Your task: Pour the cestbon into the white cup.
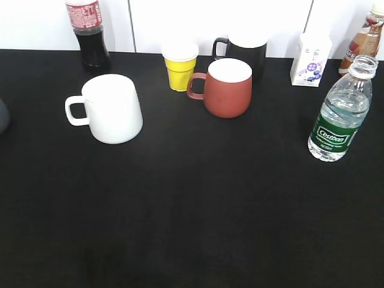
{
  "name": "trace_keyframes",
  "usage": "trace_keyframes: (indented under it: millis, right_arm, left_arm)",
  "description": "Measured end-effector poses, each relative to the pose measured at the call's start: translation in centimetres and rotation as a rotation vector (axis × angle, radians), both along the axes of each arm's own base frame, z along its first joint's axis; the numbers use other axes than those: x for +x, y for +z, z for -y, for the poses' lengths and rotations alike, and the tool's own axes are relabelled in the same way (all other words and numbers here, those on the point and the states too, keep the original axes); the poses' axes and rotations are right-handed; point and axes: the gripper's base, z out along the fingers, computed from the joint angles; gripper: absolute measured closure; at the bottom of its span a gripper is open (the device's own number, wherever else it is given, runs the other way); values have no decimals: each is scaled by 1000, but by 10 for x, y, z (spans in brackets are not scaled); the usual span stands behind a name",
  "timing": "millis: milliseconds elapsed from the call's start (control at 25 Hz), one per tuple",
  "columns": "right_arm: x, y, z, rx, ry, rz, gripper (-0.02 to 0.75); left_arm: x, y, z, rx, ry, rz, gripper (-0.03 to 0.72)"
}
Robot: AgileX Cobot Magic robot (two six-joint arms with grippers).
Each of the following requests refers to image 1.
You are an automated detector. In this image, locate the white ceramic mug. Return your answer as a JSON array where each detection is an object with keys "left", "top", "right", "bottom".
[{"left": 64, "top": 74, "right": 143, "bottom": 145}]

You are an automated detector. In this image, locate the clear water bottle green label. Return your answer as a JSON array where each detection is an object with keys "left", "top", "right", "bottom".
[{"left": 307, "top": 54, "right": 378, "bottom": 162}]

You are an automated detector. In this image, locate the yellow paper cup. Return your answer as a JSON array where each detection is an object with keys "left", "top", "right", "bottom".
[{"left": 161, "top": 40, "right": 199, "bottom": 92}]

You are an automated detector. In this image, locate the red-brown ceramic mug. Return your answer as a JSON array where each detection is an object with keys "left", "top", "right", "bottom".
[{"left": 187, "top": 58, "right": 253, "bottom": 119}]

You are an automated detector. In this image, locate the black ceramic mug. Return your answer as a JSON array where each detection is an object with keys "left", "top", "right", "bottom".
[{"left": 212, "top": 34, "right": 267, "bottom": 83}]

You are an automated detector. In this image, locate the white milk carton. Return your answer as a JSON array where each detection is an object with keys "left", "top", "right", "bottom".
[{"left": 290, "top": 32, "right": 332, "bottom": 87}]

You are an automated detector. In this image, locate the cola bottle red label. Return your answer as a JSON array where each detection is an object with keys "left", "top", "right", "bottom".
[{"left": 65, "top": 1, "right": 110, "bottom": 74}]

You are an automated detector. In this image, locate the dark grey round object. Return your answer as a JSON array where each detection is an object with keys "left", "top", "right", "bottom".
[{"left": 0, "top": 99, "right": 11, "bottom": 134}]

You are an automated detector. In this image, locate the brown coffee drink bottle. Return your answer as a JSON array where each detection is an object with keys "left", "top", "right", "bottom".
[{"left": 338, "top": 1, "right": 383, "bottom": 76}]

